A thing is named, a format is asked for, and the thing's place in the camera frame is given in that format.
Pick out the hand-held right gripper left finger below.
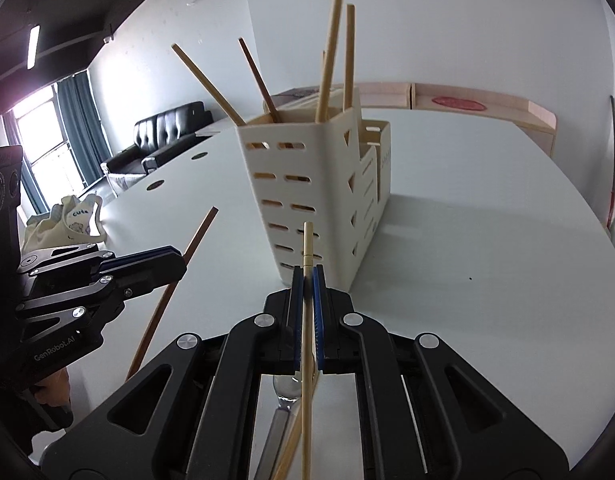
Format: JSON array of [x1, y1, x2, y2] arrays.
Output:
[[41, 267, 305, 480]]

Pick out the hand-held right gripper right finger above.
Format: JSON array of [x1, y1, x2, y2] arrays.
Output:
[[311, 265, 571, 480]]

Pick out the light wooden bench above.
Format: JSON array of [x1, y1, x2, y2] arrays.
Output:
[[264, 82, 558, 158]]

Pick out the bright window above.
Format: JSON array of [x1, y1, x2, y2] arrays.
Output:
[[7, 85, 83, 216]]

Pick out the dark brown chopstick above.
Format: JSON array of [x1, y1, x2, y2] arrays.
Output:
[[125, 206, 219, 380], [238, 37, 279, 123]]

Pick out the black leather sofa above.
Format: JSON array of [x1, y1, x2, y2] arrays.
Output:
[[101, 101, 214, 188]]

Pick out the long ceiling light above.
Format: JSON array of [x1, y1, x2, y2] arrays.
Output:
[[26, 25, 41, 69]]

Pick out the person's left hand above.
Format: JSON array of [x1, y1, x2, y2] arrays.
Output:
[[34, 367, 74, 428]]

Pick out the cream slotted utensil holder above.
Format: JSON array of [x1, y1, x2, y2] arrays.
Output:
[[236, 87, 392, 292]]

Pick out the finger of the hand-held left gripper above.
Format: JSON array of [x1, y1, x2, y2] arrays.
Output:
[[17, 243, 184, 282], [16, 260, 187, 342]]

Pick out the cream canvas tote bag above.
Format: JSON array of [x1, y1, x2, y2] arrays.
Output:
[[22, 195, 108, 253]]

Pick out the metal spoon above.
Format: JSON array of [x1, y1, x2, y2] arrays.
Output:
[[252, 374, 304, 480]]

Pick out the teal curtain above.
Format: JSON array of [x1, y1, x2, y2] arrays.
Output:
[[56, 71, 113, 187]]

